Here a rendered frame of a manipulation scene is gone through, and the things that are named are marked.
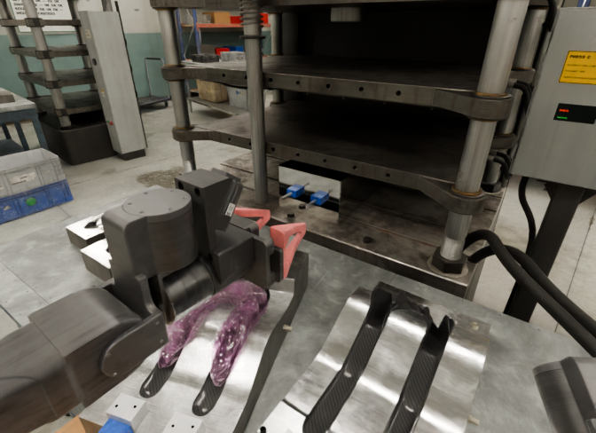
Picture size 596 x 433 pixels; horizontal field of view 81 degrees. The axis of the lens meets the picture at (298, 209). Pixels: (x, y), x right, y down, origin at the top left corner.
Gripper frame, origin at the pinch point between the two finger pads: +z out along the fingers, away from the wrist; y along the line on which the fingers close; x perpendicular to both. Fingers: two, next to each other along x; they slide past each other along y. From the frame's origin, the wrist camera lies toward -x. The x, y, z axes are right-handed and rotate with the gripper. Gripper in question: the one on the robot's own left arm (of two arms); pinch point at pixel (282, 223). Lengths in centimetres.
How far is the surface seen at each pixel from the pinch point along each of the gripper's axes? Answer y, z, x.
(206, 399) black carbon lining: 9.9, -9.7, 34.9
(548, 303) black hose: -36, 48, 29
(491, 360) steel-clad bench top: -29, 35, 39
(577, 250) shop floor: -63, 258, 114
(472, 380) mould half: -26.8, 16.2, 27.5
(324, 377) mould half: -5.7, 4.2, 31.2
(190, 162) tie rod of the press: 102, 59, 30
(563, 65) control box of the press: -24, 74, -17
